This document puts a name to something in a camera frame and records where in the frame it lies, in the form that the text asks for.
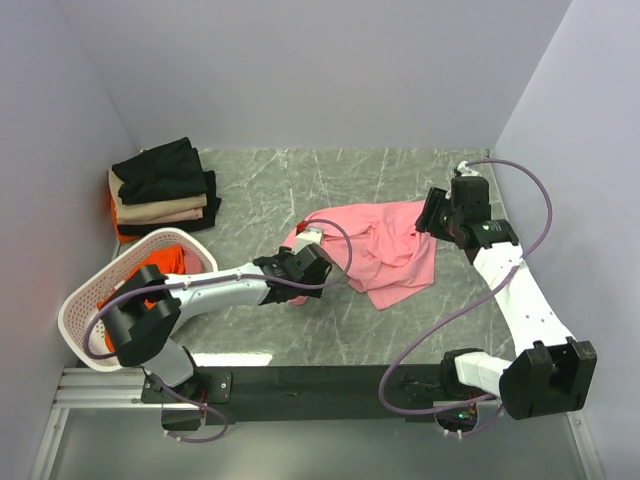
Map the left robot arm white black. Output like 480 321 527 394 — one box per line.
101 244 332 387

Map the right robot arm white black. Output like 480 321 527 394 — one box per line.
416 179 597 420

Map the black folded t shirt lower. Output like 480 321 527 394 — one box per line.
118 170 222 238

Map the black folded t shirt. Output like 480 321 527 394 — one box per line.
111 137 207 205
118 170 222 238

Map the light pink folded t shirt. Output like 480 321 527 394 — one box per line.
117 208 203 225

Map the orange t shirt in basket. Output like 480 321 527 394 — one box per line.
96 244 187 353

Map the black folded t shirt top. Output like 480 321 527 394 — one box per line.
111 137 207 205

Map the orange folded t shirt bottom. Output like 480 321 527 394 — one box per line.
110 198 136 244

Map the beige folded t shirt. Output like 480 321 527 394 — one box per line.
108 170 207 220

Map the white plastic laundry basket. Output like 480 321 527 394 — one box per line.
58 227 219 372

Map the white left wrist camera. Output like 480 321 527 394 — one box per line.
292 225 324 253

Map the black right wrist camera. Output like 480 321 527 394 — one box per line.
450 176 491 222

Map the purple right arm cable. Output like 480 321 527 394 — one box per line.
378 158 553 439

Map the aluminium frame rail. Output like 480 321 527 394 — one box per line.
27 367 166 480

